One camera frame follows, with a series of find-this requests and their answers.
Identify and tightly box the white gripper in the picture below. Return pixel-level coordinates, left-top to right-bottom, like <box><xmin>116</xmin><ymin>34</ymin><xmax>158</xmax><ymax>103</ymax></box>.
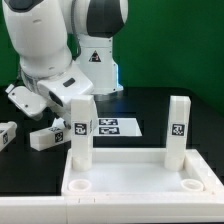
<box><xmin>6</xmin><ymin>62</ymin><xmax>94</xmax><ymax>125</ymax></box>

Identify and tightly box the white desk top tray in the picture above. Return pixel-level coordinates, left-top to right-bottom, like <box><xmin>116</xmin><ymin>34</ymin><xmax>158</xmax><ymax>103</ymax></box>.
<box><xmin>61</xmin><ymin>148</ymin><xmax>224</xmax><ymax>195</ymax></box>

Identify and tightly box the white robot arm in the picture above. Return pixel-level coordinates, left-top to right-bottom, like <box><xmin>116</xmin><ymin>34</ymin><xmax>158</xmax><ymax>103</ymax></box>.
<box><xmin>1</xmin><ymin>0</ymin><xmax>128</xmax><ymax>125</ymax></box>

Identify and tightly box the white sheet with markers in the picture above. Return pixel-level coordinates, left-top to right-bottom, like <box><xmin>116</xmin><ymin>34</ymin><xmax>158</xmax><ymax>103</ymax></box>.
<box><xmin>51</xmin><ymin>116</ymin><xmax>143</xmax><ymax>138</ymax></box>

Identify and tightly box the white L-shaped corner fence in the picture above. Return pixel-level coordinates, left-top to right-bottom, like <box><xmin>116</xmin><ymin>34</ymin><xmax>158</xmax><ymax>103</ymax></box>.
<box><xmin>0</xmin><ymin>186</ymin><xmax>224</xmax><ymax>224</ymax></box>

